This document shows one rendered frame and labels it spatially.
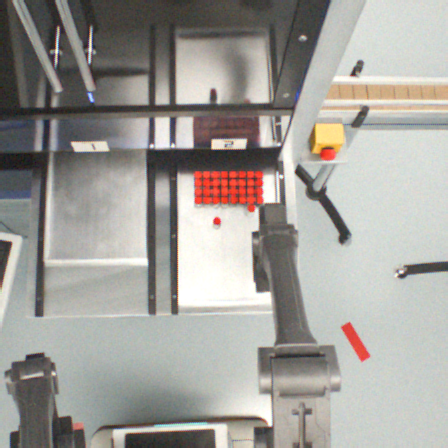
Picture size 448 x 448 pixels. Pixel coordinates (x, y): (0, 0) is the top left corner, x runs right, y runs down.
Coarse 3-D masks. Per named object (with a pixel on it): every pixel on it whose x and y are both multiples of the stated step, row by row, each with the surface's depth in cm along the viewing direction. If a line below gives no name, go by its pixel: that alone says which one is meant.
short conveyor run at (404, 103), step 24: (360, 72) 169; (336, 96) 169; (360, 96) 170; (384, 96) 170; (408, 96) 170; (432, 96) 171; (360, 120) 167; (384, 120) 170; (408, 120) 170; (432, 120) 171
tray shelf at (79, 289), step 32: (160, 160) 168; (192, 160) 169; (224, 160) 169; (256, 160) 169; (32, 192) 165; (160, 192) 166; (288, 192) 167; (32, 224) 163; (160, 224) 164; (32, 256) 160; (160, 256) 162; (32, 288) 158; (64, 288) 159; (96, 288) 159; (128, 288) 159; (160, 288) 159
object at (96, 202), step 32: (64, 160) 167; (96, 160) 167; (128, 160) 168; (64, 192) 165; (96, 192) 165; (128, 192) 165; (64, 224) 163; (96, 224) 163; (128, 224) 163; (64, 256) 160; (96, 256) 161; (128, 256) 161
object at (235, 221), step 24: (192, 192) 166; (264, 192) 167; (192, 216) 164; (216, 216) 165; (240, 216) 165; (192, 240) 163; (216, 240) 163; (240, 240) 163; (192, 264) 161; (216, 264) 161; (240, 264) 162; (192, 288) 160; (216, 288) 160; (240, 288) 160
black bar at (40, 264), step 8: (40, 184) 163; (40, 192) 163; (40, 200) 162; (40, 208) 162; (40, 216) 161; (40, 224) 161; (40, 232) 160; (40, 240) 160; (40, 248) 159; (40, 256) 158; (40, 264) 158; (40, 272) 157; (40, 280) 157; (40, 288) 156; (40, 296) 156; (40, 304) 155; (40, 312) 155
